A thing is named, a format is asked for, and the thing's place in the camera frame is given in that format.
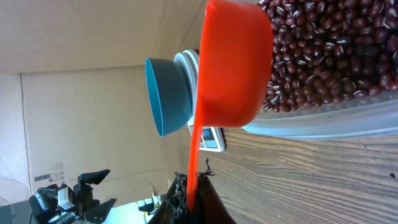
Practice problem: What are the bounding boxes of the blue bowl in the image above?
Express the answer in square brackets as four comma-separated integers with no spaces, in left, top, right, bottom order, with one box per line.
[145,58,192,137]

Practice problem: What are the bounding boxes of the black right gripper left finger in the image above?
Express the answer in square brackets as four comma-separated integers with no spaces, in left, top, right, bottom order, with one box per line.
[149,172,188,224]

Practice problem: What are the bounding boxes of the cardboard box wall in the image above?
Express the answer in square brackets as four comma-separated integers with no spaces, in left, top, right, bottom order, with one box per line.
[1,0,205,205]

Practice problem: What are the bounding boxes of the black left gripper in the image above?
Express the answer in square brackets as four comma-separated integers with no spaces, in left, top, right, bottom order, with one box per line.
[55,169,117,224]

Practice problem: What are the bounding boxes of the white digital kitchen scale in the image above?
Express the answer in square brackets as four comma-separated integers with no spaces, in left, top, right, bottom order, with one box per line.
[174,49,226,152]

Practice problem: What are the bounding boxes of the red measuring scoop blue handle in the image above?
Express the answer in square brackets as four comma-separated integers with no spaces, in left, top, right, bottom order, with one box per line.
[186,0,273,212]

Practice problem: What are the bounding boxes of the clear plastic container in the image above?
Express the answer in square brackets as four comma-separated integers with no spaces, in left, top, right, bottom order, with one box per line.
[243,92,397,140]

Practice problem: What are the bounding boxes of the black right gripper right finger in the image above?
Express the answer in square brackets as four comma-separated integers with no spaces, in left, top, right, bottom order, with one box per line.
[197,159,236,224]

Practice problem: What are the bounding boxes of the red beans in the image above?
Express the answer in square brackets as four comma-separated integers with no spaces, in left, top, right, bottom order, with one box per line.
[258,0,397,113]

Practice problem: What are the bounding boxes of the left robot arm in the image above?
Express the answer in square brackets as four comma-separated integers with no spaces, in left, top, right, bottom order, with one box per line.
[29,169,117,224]

